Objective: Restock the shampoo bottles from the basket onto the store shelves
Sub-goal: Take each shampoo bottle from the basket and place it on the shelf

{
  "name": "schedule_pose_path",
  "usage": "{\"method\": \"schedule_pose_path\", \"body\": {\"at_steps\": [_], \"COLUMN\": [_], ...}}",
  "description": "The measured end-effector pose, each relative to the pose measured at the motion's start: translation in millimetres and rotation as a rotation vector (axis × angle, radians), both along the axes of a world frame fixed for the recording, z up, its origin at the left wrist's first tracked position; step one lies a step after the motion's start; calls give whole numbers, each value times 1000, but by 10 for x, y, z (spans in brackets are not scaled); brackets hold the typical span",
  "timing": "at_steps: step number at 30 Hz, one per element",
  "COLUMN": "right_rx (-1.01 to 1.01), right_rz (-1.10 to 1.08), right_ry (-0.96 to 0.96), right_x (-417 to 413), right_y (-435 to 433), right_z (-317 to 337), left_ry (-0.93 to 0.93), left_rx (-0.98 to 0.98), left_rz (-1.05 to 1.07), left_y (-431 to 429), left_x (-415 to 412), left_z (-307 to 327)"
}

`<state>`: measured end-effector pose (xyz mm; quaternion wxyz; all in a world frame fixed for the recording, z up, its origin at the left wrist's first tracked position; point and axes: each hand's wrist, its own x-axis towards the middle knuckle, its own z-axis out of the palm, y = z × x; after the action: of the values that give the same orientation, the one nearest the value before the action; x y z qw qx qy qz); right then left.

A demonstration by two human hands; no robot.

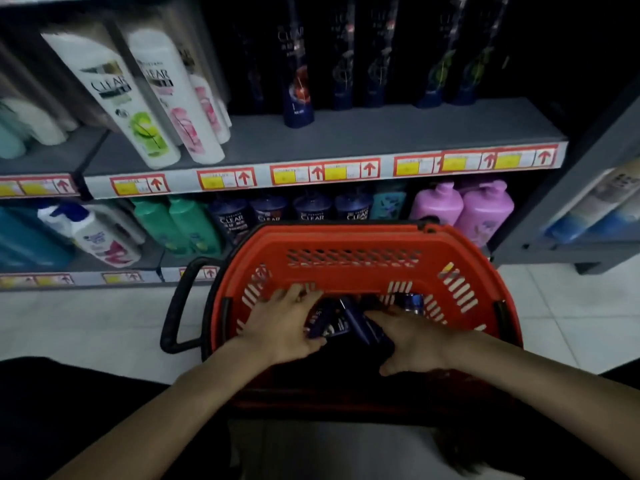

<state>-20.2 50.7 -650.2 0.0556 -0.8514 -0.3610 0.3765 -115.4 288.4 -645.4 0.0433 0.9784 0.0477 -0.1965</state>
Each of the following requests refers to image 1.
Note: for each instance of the person's right hand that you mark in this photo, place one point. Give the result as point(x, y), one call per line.
point(420, 344)

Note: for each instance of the person's left hand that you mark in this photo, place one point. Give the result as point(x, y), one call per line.
point(280, 329)

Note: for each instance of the orange shopping basket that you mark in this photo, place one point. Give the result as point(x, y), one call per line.
point(350, 239)

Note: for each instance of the white pink-label shampoo bottle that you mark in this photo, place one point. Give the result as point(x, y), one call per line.
point(175, 109)
point(226, 117)
point(210, 114)

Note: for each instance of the grey store shelf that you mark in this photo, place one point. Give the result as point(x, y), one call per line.
point(400, 124)

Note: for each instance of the white green-label shampoo bottle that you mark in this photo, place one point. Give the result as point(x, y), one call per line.
point(120, 104)

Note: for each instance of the person's left forearm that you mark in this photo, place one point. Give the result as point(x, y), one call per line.
point(165, 414)

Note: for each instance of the person's right forearm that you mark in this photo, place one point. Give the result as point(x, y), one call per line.
point(550, 389)

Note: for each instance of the person's right grey shoe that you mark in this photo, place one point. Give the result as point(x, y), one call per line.
point(460, 452)

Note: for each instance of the person's black trousers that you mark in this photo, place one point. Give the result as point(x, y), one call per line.
point(50, 419)

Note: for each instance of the navy round bottle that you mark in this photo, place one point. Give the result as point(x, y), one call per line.
point(230, 219)
point(269, 209)
point(354, 207)
point(312, 207)

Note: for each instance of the purple pump bottle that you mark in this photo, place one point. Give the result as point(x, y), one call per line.
point(485, 214)
point(437, 204)

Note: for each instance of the grey end rack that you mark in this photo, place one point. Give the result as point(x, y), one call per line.
point(525, 249)

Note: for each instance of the small teal bottle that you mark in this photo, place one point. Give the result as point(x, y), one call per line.
point(389, 204)

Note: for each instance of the white pump bottle blue cap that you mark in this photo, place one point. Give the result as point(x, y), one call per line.
point(100, 239)

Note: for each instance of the grey metal store shelving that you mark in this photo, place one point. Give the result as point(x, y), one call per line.
point(140, 184)

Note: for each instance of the white blue tube bottle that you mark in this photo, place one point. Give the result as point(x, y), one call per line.
point(585, 214)

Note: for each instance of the beige bottle white base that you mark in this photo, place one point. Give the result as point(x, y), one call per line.
point(67, 119)
point(40, 124)

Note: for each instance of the teal curvy bottle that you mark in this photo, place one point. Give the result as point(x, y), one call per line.
point(10, 139)

